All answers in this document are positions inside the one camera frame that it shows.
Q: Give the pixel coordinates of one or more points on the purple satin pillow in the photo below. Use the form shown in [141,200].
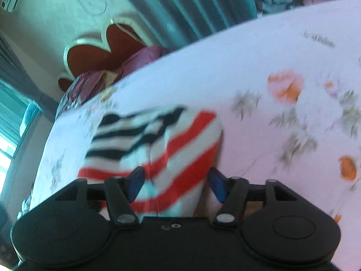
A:
[143,58]
[81,90]

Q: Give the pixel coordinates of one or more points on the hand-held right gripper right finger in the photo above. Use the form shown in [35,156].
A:
[217,185]

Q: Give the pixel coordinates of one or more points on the red headboard with white frame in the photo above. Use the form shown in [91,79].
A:
[93,59]

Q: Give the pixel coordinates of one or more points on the grey curtain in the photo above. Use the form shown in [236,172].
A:
[17,67]

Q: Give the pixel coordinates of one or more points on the floral white bed sheet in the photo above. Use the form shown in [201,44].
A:
[253,62]

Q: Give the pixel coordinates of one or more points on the blue curtain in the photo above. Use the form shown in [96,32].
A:
[180,8]

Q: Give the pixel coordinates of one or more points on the window with teal curtain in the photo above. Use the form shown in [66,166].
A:
[17,118]

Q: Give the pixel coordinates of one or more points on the black red white striped shirt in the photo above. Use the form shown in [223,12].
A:
[183,152]

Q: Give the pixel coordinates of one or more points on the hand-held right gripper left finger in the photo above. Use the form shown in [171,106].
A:
[135,185]

